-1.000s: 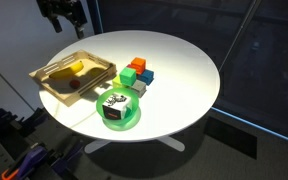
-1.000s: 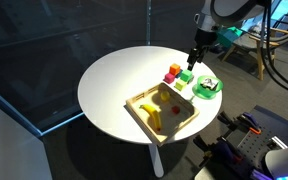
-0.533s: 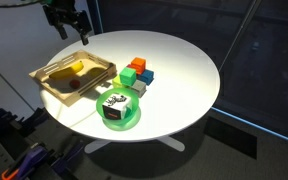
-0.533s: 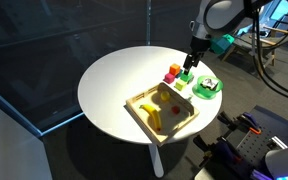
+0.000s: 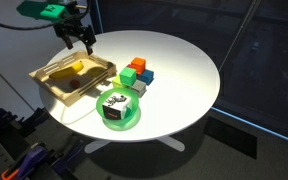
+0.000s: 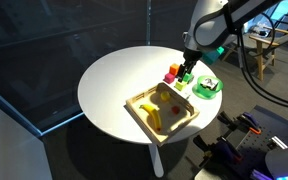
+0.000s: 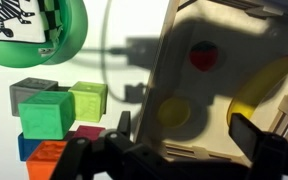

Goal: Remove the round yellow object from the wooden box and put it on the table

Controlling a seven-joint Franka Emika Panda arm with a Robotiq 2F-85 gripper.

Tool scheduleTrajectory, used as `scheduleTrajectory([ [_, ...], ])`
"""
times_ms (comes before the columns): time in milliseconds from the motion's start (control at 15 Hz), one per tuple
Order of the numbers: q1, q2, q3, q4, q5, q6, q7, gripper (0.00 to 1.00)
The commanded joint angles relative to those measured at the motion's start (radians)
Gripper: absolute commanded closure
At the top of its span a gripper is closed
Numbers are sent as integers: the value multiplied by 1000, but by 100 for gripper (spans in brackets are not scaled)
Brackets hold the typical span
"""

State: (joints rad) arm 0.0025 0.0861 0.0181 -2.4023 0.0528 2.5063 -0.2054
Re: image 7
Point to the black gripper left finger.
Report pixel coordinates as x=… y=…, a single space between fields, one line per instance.
x=124 y=123

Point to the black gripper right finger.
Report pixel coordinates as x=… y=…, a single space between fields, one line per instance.
x=245 y=138

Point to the wooden box tray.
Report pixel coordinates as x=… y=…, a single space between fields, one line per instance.
x=250 y=26

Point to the magenta plastic cube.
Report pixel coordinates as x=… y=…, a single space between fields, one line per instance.
x=89 y=132

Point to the lime plastic cube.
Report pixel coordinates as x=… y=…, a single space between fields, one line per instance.
x=89 y=101

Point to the yellow toy banana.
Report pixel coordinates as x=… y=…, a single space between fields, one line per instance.
x=260 y=86

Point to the green plastic cube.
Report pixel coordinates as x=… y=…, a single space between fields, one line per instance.
x=45 y=115

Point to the orange plastic cube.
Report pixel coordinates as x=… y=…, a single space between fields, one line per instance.
x=42 y=161

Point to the red toy strawberry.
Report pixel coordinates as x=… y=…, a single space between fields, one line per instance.
x=203 y=56

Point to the blue plastic cube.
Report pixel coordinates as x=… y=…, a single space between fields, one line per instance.
x=27 y=148

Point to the green plastic bowl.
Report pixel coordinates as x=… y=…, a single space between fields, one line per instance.
x=70 y=36

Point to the grey plastic cube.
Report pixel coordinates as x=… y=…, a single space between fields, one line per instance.
x=24 y=91

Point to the zebra print soft cube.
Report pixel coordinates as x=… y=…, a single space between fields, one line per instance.
x=14 y=23

